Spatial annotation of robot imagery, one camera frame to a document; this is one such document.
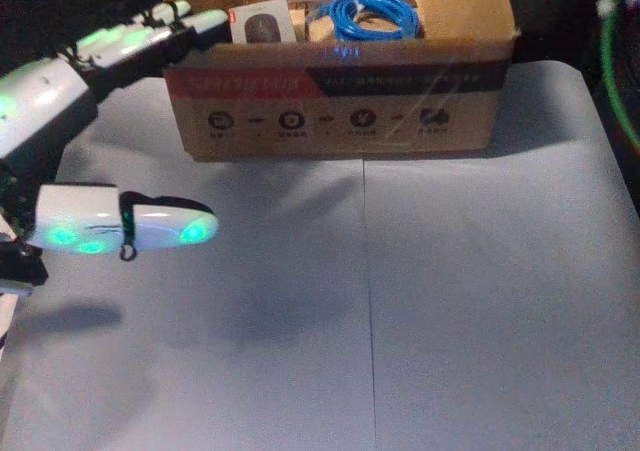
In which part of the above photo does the light grey table cloth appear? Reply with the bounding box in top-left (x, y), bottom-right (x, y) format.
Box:
top-left (0, 60), bottom-right (640, 451)

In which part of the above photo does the dark rectangular box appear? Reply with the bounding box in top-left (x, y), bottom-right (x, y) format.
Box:
top-left (228, 0), bottom-right (298, 46)

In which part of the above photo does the brown cardboard box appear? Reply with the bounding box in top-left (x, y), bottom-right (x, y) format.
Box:
top-left (162, 0), bottom-right (521, 164)

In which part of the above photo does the blue object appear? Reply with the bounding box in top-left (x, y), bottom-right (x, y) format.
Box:
top-left (327, 0), bottom-right (423, 44)

